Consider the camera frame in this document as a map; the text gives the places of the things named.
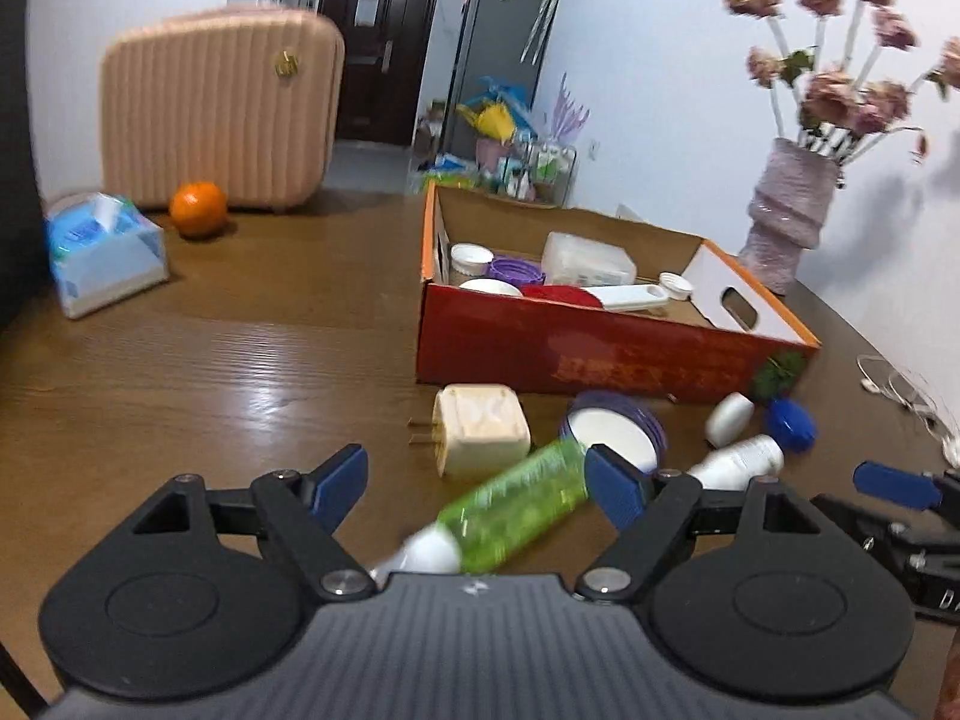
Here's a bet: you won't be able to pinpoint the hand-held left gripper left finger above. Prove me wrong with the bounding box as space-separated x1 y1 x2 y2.
133 444 376 605

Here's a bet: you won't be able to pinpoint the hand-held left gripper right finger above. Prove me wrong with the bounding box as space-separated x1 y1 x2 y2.
576 445 822 605

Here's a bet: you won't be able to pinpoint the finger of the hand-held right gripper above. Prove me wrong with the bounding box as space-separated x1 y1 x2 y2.
811 493 901 541
853 463 960 511

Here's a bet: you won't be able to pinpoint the green bottle with white cap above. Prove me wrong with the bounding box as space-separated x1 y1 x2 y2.
371 439 590 586

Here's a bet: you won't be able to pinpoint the red cardboard box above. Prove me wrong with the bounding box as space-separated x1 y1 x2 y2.
416 181 820 400

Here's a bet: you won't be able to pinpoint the red and white lint brush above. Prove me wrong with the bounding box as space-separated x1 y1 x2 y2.
521 283 670 312

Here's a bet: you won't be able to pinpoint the translucent plastic box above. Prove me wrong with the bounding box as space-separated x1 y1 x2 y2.
541 231 638 287

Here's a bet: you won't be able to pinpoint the purple jar with white inside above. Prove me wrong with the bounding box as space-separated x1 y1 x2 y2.
559 390 668 475

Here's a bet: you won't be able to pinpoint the white earphones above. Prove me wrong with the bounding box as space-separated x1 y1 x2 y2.
859 355 960 466

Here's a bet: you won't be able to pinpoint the blue bottle cap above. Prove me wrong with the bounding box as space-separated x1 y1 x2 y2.
766 397 818 455

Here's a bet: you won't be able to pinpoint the white labelled bottle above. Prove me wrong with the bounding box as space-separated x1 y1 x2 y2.
686 433 785 488

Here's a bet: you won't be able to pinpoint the beige plug adapter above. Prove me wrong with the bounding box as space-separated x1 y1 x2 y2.
409 382 532 479

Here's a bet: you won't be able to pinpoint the grey textured vase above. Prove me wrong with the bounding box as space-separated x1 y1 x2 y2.
739 136 841 295

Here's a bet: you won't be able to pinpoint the orange fruit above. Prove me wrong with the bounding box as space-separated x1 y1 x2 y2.
169 181 228 241

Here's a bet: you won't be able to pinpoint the blue tissue box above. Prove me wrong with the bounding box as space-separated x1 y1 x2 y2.
43 193 170 318

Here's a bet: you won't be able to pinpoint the purple decorative branches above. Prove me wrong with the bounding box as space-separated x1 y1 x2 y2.
551 73 593 143

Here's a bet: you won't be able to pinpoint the yellow watering can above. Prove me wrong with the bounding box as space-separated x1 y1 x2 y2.
457 101 518 143

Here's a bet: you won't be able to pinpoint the pink ribbed suitcase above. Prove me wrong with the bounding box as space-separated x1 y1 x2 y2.
100 6 346 212

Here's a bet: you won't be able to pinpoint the dried pink roses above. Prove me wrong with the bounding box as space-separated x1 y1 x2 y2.
718 0 960 166

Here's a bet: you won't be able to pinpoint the dark entrance door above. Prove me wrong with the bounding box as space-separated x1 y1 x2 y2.
319 0 443 147

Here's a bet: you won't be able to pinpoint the black paper bag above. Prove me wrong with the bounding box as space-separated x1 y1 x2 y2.
0 0 46 331

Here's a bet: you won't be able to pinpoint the grey refrigerator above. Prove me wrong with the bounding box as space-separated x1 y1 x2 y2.
442 0 563 166

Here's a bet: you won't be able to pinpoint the hanging white umbrellas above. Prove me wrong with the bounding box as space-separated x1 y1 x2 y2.
521 0 563 65

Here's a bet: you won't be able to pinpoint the wire rack with bottles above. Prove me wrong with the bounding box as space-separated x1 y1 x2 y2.
495 139 578 207

